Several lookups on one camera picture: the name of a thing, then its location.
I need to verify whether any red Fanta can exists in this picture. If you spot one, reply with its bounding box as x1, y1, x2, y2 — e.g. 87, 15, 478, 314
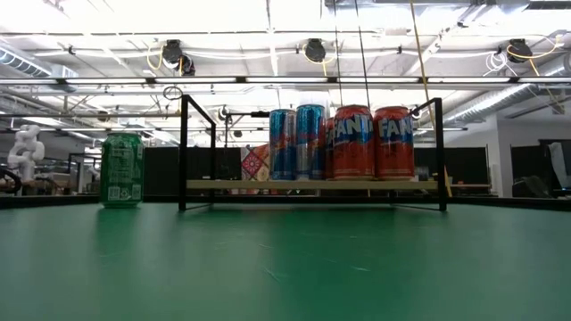
332, 104, 377, 182
324, 116, 335, 181
372, 105, 416, 182

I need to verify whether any green table mat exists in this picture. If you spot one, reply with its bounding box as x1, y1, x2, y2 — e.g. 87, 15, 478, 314
0, 202, 571, 321

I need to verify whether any green Sprite can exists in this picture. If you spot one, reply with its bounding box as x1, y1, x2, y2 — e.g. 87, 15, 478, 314
98, 131, 145, 210

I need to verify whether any white hanging sheet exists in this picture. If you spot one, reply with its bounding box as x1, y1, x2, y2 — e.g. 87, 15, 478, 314
547, 141, 571, 189

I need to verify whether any wooden shelf with black frame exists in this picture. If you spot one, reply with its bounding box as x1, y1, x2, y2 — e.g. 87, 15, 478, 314
178, 92, 449, 214

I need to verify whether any long black ceiling rail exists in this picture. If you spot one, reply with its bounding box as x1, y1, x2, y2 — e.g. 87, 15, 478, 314
0, 75, 571, 86

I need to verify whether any black ceiling cable reel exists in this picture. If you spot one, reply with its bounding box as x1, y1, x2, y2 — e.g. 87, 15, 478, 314
180, 53, 196, 77
160, 38, 184, 66
304, 37, 327, 63
507, 38, 533, 63

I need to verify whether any black partition wall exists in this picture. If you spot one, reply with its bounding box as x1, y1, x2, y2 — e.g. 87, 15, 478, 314
142, 145, 244, 197
414, 146, 491, 185

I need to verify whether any thin black hanging cable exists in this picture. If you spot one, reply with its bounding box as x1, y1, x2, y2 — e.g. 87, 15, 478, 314
332, 0, 344, 108

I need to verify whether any grey hanging cable ring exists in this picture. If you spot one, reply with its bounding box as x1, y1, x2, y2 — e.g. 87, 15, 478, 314
161, 85, 185, 102

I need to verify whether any yellow hanging cable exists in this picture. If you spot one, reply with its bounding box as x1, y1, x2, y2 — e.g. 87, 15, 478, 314
409, 0, 452, 198

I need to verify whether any black metal table frame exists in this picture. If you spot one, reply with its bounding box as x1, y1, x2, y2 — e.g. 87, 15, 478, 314
0, 192, 571, 213

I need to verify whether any silver ventilation duct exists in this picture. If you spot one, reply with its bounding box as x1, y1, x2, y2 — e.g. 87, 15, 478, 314
445, 82, 571, 126
0, 44, 80, 81

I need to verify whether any black curved hose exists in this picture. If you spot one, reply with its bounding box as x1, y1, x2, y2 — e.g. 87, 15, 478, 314
0, 167, 23, 196

